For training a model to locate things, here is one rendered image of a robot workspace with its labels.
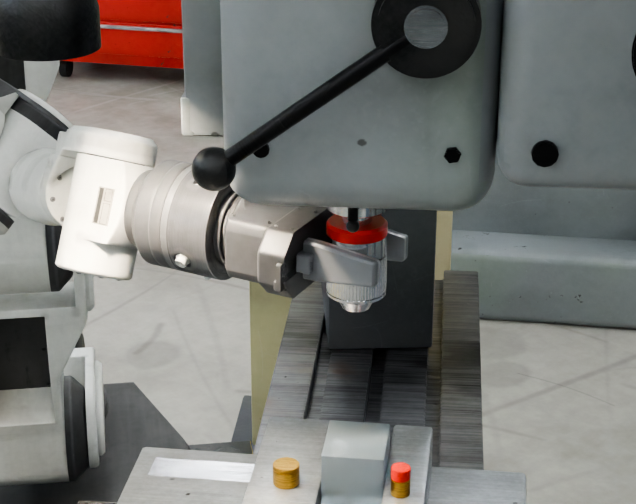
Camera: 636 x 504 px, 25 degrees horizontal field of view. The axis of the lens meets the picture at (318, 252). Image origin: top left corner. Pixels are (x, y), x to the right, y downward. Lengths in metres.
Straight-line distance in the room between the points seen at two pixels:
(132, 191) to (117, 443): 1.06
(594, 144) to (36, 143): 0.65
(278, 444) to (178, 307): 2.69
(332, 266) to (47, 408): 0.89
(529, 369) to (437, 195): 2.66
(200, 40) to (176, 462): 0.43
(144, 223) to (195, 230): 0.05
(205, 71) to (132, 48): 4.79
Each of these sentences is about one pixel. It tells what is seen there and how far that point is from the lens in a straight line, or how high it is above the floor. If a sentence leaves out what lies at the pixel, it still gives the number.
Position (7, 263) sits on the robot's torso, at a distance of 1.73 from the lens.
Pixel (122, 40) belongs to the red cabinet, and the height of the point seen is 0.18.
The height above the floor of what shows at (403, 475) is 1.06.
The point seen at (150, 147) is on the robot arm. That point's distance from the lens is 1.21.
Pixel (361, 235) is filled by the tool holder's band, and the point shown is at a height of 1.27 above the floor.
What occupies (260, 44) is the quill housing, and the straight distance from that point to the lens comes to 0.97.
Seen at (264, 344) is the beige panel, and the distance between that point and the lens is 3.11.
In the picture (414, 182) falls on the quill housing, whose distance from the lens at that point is 1.00.
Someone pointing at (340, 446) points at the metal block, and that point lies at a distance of 1.22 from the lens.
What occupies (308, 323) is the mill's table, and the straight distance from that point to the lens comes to 1.73.
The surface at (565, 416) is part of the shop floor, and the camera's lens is 3.45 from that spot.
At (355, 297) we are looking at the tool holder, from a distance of 1.12.
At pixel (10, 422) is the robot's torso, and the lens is 1.93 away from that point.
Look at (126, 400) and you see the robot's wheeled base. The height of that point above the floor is 0.57.
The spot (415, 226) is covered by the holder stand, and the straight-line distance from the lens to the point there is 1.61.
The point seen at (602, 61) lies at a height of 1.43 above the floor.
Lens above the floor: 1.69
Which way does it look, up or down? 23 degrees down
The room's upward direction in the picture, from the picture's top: straight up
